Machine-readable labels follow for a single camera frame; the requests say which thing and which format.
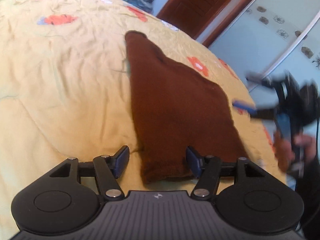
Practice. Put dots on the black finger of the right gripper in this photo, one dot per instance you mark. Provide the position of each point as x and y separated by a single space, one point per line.
262 81
255 113

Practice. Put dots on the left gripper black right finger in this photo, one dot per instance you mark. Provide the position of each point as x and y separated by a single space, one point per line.
244 195

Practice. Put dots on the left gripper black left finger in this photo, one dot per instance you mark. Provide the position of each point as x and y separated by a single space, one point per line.
70 195

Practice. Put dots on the brown knit sweater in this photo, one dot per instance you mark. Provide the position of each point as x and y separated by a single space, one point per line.
174 107

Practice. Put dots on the brown wooden door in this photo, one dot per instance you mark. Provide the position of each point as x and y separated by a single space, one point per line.
203 19

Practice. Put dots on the yellow floral bed quilt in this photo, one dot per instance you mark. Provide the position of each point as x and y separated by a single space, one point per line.
65 89

